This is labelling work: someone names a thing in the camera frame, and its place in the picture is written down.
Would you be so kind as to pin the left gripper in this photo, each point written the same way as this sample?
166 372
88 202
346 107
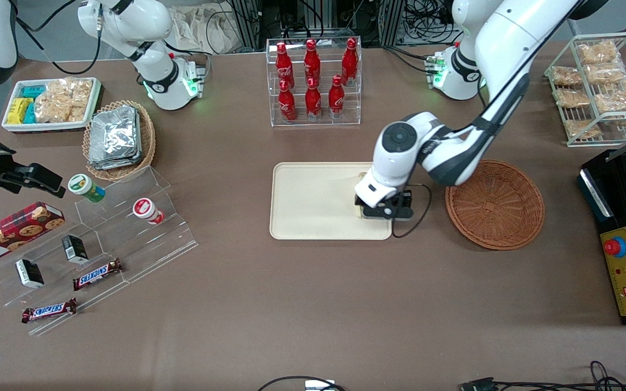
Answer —
403 203

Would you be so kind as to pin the triangle sandwich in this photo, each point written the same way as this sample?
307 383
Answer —
362 176

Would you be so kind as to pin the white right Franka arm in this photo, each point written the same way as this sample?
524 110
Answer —
150 54

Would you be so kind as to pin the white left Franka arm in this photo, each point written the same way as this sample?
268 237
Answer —
508 43

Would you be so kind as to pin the white rectangular snack tray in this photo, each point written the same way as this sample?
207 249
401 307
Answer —
52 126

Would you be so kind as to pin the beige rectangular tray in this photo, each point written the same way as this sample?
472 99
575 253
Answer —
307 201

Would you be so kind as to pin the brown round wicker basket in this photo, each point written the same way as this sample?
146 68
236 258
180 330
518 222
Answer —
495 209

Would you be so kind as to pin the light oval wicker basket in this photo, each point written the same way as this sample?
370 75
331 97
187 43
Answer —
147 141

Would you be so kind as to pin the red tartan cookie box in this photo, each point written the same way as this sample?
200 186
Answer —
11 233

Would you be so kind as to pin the green lidded snack cup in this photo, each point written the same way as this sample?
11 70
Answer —
85 187

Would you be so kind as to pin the teal snack pack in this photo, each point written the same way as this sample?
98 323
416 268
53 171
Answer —
30 113
34 90

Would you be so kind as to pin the yellow snack pack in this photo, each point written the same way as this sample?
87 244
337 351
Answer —
17 111

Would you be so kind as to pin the small black box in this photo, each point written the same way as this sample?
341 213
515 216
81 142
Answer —
75 248
29 273

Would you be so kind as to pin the clear bag of crackers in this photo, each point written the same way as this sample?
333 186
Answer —
63 100

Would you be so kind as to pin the silver foil packet stack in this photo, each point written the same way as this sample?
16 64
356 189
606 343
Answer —
114 138

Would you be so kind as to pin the clear acrylic bottle rack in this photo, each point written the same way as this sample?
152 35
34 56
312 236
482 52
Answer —
324 122

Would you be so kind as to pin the brown Snickers bar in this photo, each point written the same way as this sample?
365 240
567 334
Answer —
97 274
49 310

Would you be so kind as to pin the red cola bottle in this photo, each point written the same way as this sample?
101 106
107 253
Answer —
336 98
313 100
312 64
286 103
282 68
350 62

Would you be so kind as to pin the red lidded snack cup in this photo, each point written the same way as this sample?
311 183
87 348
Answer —
145 210

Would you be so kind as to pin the clear acrylic step display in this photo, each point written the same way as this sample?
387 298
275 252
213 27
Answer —
144 244

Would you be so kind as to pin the small white device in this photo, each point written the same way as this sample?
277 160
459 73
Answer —
321 385

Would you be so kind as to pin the clear bagged pastry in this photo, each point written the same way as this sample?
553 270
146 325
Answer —
617 99
567 76
582 128
596 52
607 73
572 98

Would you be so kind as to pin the beige cloth bag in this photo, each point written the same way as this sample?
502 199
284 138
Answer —
204 30

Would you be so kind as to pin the black appliance box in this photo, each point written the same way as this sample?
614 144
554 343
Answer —
612 214

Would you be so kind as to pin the aluminium frame profile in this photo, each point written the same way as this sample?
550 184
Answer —
248 21
392 21

